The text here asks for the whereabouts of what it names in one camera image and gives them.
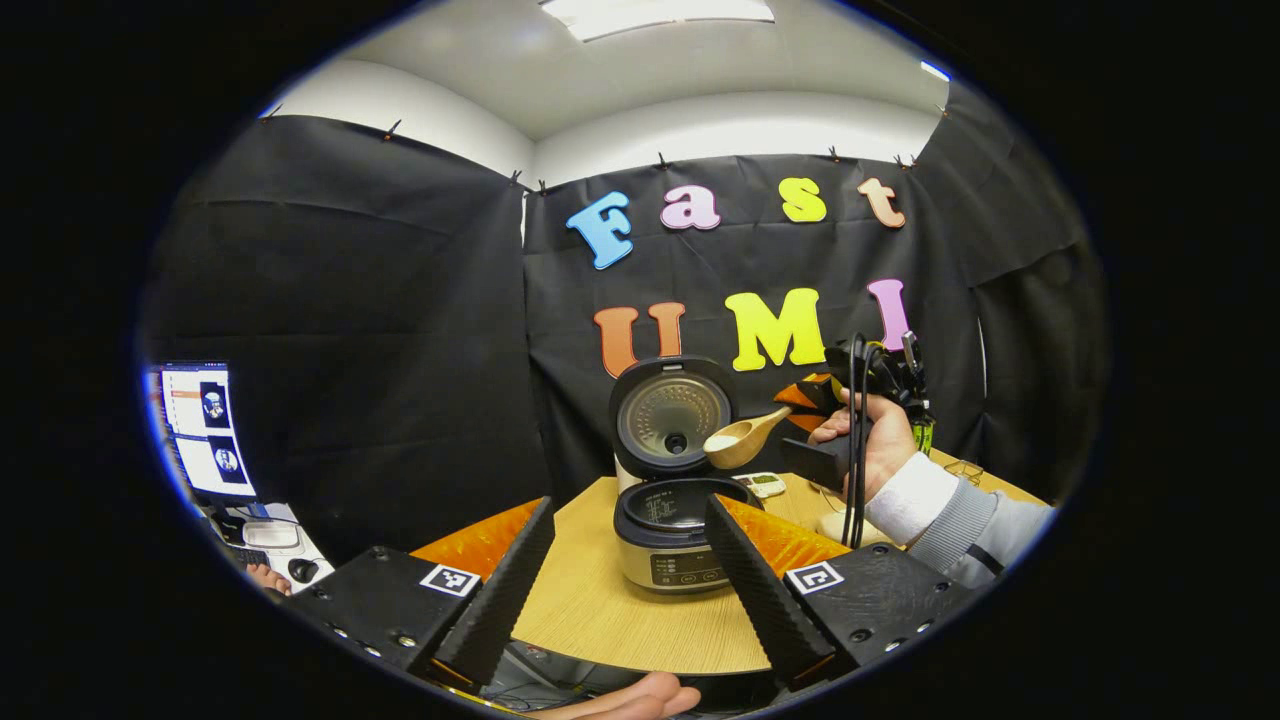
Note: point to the clear glass bowl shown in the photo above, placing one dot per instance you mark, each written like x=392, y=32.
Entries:
x=878, y=537

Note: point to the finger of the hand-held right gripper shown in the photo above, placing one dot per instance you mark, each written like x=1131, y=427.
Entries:
x=815, y=392

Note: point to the white divided bean dish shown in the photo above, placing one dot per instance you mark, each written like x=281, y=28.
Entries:
x=765, y=485

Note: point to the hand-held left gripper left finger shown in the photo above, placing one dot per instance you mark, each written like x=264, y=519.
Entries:
x=505, y=590

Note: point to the white side desk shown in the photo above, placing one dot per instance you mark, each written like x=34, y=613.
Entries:
x=325, y=590

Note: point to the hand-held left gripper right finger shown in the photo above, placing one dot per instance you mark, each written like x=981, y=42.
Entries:
x=760, y=590

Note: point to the ceiling light panel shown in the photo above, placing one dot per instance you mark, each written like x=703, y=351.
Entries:
x=650, y=15

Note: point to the black silver rice cooker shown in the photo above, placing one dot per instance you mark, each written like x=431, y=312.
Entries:
x=660, y=560

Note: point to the black backdrop cloth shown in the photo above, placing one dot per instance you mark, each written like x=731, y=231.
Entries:
x=400, y=350

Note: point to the small white box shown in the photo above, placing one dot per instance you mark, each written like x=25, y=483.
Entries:
x=270, y=535

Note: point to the black computer mouse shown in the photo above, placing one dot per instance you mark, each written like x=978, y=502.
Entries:
x=303, y=570

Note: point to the computer monitor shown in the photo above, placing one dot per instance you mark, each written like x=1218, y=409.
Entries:
x=200, y=430

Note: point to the wooden spoon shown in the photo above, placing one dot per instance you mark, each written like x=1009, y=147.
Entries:
x=735, y=447

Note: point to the black keyboard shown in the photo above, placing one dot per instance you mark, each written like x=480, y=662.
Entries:
x=247, y=556

